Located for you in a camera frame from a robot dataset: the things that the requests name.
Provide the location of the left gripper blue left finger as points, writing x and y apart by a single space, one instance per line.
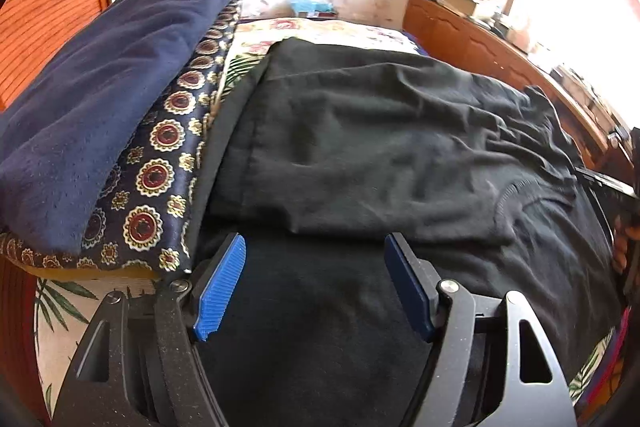
212 291

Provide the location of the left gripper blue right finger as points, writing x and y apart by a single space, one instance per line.
415 281

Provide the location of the black printed t-shirt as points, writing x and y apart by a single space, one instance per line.
400 186

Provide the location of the person's right hand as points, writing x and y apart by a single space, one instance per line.
623 235

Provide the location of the patterned navy gold pillow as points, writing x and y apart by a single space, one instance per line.
139 224

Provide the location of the floral leaf bed sheet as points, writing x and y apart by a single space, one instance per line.
250 56

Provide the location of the wooden window side cabinet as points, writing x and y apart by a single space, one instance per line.
459 42

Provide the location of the navy blue folded garment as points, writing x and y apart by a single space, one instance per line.
62 136

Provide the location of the cardboard box on cabinet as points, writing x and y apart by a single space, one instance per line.
465 7

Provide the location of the blue item behind bed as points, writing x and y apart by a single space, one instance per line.
311 8

